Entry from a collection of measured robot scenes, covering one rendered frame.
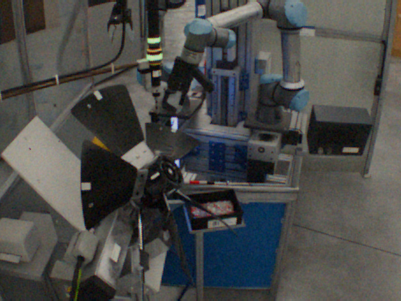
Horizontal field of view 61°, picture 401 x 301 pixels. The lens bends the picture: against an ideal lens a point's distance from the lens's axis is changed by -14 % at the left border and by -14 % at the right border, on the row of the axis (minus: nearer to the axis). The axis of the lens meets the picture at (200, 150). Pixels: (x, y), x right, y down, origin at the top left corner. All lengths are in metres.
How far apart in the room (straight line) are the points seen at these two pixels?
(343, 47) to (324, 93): 0.43
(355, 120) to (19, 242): 1.40
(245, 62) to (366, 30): 1.36
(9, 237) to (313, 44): 2.48
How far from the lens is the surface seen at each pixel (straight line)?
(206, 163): 2.11
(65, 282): 1.45
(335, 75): 3.15
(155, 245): 1.34
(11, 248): 1.49
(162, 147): 1.39
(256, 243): 2.00
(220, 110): 2.09
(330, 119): 1.59
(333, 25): 3.03
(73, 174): 1.32
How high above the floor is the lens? 1.88
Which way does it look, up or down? 30 degrees down
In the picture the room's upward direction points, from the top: straight up
